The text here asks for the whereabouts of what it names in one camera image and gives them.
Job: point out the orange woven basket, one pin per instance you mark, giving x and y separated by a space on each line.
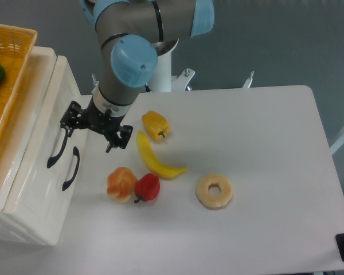
16 44

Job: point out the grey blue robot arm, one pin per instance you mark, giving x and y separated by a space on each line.
127 32

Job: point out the white drawer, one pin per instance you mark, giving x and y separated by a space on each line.
69 165
32 200

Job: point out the yellow banana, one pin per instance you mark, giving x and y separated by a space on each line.
152 162

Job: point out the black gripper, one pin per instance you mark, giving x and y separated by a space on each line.
104 123

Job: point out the white drawer cabinet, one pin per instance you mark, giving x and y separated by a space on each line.
14 140

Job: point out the white metal frame bracket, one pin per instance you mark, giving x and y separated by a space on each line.
249 80

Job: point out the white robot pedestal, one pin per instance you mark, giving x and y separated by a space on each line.
136 66

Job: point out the yellow bell pepper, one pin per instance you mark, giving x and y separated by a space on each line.
156 125

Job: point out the beige donut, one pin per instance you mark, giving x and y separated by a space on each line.
208 200

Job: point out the red bell pepper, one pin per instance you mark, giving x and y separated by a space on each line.
147 188

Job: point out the orange knotted bread roll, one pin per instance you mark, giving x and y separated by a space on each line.
121 184

